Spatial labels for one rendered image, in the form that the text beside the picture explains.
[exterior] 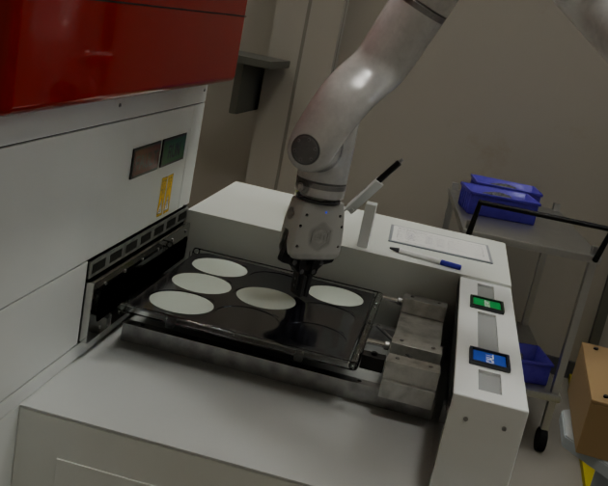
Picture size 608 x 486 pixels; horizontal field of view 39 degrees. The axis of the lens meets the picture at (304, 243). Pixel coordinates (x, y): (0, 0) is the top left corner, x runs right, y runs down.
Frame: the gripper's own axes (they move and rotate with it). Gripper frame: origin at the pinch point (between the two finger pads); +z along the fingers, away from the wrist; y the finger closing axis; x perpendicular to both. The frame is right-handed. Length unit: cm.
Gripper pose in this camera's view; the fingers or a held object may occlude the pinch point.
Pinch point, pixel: (300, 283)
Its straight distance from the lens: 148.0
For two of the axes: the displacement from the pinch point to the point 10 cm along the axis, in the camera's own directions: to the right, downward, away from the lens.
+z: -1.9, 9.5, 2.6
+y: 8.3, 0.1, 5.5
